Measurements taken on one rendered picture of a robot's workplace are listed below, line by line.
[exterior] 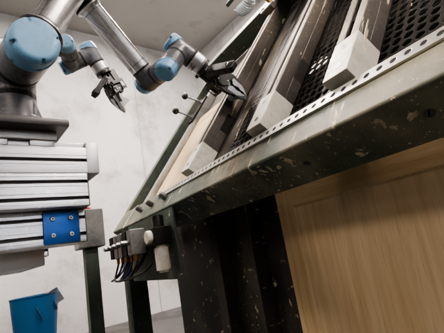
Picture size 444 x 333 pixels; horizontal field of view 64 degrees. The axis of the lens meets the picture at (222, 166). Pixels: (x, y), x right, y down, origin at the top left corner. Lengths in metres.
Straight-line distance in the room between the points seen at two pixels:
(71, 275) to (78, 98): 2.24
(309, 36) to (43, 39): 0.75
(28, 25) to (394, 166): 0.91
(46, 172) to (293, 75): 0.71
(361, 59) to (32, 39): 0.74
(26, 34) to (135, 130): 4.28
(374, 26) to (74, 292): 4.14
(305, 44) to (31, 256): 0.99
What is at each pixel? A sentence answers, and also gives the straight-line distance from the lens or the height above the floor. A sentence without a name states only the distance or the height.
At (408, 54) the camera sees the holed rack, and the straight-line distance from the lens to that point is 0.64.
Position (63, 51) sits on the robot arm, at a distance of 1.69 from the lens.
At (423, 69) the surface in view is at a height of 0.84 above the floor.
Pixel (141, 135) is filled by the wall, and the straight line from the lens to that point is 5.22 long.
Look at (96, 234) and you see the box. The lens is 1.78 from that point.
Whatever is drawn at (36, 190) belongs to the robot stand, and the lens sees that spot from 0.99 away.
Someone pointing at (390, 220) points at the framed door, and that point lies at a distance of 0.89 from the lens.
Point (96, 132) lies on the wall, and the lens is 4.97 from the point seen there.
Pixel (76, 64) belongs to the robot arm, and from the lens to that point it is 1.79.
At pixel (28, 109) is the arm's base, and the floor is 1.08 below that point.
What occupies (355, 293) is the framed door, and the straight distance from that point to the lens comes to 0.99.
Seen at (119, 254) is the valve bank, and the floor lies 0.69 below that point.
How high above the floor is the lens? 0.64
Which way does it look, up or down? 13 degrees up
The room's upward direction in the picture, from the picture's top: 10 degrees counter-clockwise
